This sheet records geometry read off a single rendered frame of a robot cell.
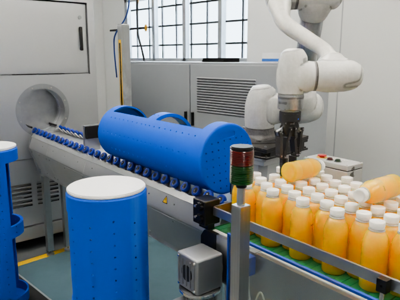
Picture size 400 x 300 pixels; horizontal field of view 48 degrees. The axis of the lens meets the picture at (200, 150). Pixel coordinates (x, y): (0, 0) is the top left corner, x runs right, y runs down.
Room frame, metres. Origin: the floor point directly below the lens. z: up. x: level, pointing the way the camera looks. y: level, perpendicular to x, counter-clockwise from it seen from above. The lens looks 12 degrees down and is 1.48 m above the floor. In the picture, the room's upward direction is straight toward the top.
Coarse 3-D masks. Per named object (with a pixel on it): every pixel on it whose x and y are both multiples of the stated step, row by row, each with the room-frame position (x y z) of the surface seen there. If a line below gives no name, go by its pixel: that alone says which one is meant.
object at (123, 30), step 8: (120, 24) 3.02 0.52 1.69; (128, 24) 3.04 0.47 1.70; (120, 32) 3.02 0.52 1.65; (128, 32) 3.04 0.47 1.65; (120, 40) 3.02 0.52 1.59; (128, 40) 3.04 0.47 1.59; (120, 48) 3.02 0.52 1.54; (128, 48) 3.04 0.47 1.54; (120, 56) 3.03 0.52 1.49; (128, 56) 3.03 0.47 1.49; (120, 64) 3.03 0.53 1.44; (128, 64) 3.03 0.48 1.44; (120, 72) 3.03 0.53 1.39; (128, 72) 3.03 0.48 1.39; (120, 80) 3.04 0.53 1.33; (128, 80) 3.03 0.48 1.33; (120, 88) 3.04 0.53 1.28; (128, 88) 3.03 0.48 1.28; (120, 96) 3.04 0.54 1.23; (128, 96) 3.03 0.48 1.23; (120, 104) 3.05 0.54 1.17; (128, 104) 3.03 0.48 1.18
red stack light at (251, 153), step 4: (232, 152) 1.13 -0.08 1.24; (236, 152) 1.12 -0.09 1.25; (240, 152) 1.12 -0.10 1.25; (244, 152) 1.12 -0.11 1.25; (248, 152) 1.12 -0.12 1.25; (252, 152) 1.13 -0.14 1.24; (232, 156) 1.13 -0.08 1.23; (236, 156) 1.12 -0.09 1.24; (240, 156) 1.12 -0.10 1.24; (244, 156) 1.12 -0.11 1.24; (248, 156) 1.12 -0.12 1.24; (252, 156) 1.13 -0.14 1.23; (232, 160) 1.13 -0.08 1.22; (236, 160) 1.12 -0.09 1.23; (240, 160) 1.12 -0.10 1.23; (244, 160) 1.12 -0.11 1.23; (248, 160) 1.12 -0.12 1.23; (252, 160) 1.13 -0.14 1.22; (232, 164) 1.13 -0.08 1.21; (236, 164) 1.12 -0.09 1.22; (240, 164) 1.12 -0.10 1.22; (244, 164) 1.12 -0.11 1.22; (248, 164) 1.12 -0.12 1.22; (252, 164) 1.13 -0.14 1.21
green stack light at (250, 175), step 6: (234, 168) 1.13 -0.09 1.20; (240, 168) 1.12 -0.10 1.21; (246, 168) 1.12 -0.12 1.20; (252, 168) 1.13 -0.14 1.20; (234, 174) 1.12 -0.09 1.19; (240, 174) 1.12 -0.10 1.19; (246, 174) 1.12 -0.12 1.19; (252, 174) 1.13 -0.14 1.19; (234, 180) 1.12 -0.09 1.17; (240, 180) 1.12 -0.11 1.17; (246, 180) 1.12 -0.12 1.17; (252, 180) 1.13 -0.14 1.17
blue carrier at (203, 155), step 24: (120, 120) 2.19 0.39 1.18; (144, 120) 2.05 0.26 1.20; (120, 144) 2.13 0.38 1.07; (144, 144) 1.96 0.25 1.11; (168, 144) 1.82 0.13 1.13; (192, 144) 1.70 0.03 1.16; (216, 144) 1.69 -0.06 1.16; (168, 168) 1.83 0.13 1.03; (192, 168) 1.68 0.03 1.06; (216, 168) 1.69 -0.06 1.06; (216, 192) 1.70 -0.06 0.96
